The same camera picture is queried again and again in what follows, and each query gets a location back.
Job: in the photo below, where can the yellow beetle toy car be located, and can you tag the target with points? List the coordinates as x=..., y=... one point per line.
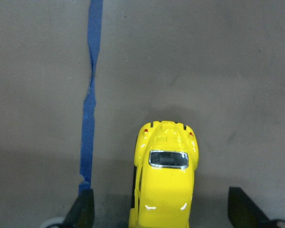
x=165, y=159

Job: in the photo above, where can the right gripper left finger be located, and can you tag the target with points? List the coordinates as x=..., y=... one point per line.
x=82, y=213

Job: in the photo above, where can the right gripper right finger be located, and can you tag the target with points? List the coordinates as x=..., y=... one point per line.
x=243, y=212

